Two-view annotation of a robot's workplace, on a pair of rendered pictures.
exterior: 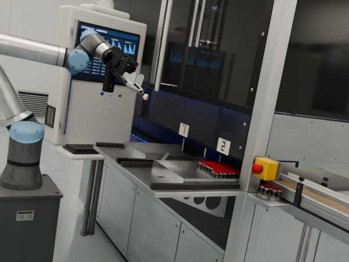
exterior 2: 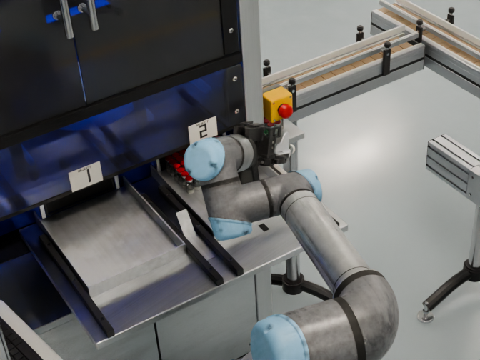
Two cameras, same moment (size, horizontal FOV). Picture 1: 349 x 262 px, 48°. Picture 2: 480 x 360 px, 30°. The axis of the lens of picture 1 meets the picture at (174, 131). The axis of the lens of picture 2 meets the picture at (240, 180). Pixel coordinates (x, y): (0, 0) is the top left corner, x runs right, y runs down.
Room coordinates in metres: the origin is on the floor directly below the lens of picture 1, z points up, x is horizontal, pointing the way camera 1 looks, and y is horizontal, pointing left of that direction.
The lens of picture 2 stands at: (1.54, 1.75, 2.35)
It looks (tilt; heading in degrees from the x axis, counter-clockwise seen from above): 37 degrees down; 271
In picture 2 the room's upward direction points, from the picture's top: 4 degrees counter-clockwise
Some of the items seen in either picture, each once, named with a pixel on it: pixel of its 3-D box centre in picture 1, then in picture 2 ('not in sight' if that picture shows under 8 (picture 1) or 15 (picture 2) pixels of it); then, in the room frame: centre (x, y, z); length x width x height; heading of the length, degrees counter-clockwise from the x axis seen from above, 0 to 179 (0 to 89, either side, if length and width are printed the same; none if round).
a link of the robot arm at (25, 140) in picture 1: (25, 141); not in sight; (1.42, 0.54, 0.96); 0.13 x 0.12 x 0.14; 18
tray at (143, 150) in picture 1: (164, 152); (108, 232); (1.91, 0.03, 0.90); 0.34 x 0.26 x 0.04; 121
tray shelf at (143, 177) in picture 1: (167, 167); (181, 229); (1.73, 0.00, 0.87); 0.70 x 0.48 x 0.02; 31
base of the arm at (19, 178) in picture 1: (22, 171); not in sight; (1.42, 0.54, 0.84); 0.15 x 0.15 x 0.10
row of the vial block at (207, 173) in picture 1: (210, 171); (215, 173); (1.64, -0.18, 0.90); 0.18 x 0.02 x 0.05; 31
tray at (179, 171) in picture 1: (201, 173); (223, 183); (1.62, -0.14, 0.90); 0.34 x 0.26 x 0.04; 121
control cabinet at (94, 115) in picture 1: (96, 77); not in sight; (2.29, 0.50, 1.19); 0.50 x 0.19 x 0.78; 131
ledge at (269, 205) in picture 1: (270, 200); (273, 131); (1.47, -0.42, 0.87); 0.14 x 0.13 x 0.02; 121
